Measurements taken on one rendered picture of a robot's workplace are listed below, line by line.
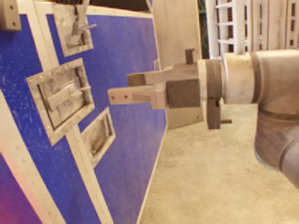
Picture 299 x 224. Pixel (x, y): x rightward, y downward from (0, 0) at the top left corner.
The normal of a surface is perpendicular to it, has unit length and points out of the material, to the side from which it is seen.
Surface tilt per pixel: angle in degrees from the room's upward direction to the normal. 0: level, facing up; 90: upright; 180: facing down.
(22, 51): 90
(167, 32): 90
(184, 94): 90
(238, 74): 65
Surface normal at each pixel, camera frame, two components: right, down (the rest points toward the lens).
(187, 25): 0.17, 0.37
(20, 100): 0.97, -0.04
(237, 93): -0.18, 0.62
